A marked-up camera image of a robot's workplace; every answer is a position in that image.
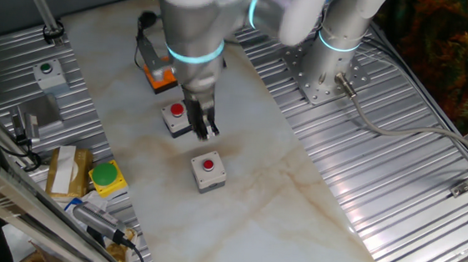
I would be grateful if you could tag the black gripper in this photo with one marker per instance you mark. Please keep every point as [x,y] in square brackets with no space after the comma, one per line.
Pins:
[199,99]

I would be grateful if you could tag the grey box red mushroom button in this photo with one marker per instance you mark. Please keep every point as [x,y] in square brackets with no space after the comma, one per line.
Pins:
[174,120]

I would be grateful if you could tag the grey box small red button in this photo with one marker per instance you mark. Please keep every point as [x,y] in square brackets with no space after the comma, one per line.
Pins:
[209,175]

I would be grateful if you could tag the orange box red mushroom button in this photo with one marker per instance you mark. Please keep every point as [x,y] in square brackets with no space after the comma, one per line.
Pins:
[164,84]

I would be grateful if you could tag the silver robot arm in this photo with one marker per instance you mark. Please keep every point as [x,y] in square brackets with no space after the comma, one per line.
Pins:
[192,19]

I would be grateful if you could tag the yellow box green mushroom button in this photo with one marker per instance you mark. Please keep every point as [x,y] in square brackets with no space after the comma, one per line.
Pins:
[105,173]

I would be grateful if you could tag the brown tissue pack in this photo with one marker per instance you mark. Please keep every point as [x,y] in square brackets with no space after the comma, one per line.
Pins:
[82,169]

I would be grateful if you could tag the white tissue paper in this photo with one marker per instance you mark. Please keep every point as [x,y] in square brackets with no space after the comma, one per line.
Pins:
[95,198]

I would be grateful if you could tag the silver handheld scanner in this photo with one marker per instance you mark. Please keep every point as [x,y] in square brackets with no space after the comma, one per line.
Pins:
[97,220]

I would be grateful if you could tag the crumpled yellow white wrapper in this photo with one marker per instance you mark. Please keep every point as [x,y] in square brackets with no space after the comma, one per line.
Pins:
[117,251]

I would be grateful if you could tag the grey box small green button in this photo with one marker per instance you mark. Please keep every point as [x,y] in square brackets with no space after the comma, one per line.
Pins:
[52,79]

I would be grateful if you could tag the silver metal scale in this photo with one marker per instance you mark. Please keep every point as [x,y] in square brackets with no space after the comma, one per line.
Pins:
[43,112]

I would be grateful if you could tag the colourful patterned cloth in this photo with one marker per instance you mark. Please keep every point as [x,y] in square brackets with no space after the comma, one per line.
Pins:
[454,48]

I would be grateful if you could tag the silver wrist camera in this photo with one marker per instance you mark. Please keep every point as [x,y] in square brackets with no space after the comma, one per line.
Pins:
[162,74]

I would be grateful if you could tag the silver camera mount bracket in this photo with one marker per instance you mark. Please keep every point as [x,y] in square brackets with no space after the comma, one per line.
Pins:
[150,53]

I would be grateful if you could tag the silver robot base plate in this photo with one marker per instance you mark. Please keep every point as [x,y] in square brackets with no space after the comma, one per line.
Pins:
[308,86]

